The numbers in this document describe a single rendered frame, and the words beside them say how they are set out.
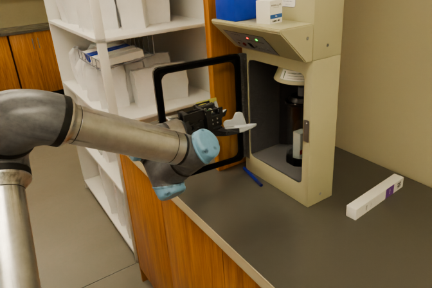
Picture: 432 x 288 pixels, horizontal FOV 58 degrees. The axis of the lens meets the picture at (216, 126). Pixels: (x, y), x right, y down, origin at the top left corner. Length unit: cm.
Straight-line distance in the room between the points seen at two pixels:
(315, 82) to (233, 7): 32
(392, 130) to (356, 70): 26
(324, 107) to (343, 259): 42
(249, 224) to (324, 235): 22
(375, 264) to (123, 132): 72
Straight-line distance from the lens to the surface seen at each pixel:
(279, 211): 128
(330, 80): 117
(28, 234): 77
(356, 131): 164
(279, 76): 124
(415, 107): 147
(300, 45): 106
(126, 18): 220
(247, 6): 118
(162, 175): 96
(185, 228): 149
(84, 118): 75
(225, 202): 132
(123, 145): 79
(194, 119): 105
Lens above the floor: 168
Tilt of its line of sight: 23 degrees down
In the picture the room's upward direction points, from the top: 4 degrees counter-clockwise
